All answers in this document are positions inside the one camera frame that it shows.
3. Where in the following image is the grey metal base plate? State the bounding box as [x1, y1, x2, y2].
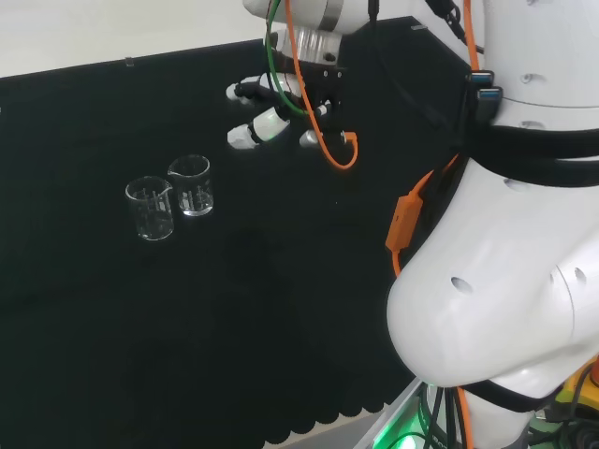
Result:
[358, 377, 425, 449]

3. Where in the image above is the green cable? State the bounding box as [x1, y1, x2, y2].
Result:
[263, 0, 314, 117]

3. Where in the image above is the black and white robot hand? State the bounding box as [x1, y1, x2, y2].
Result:
[226, 65, 350, 151]

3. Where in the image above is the black bench cloth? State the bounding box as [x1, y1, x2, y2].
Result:
[0, 16, 474, 449]

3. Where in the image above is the orange camera cable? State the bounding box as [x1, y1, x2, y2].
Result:
[282, 0, 360, 170]

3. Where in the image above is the clear glass beaker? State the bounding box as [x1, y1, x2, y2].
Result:
[124, 175, 175, 242]
[167, 153, 216, 218]

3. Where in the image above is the orange cable with inline box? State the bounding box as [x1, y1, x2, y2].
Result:
[384, 153, 472, 449]

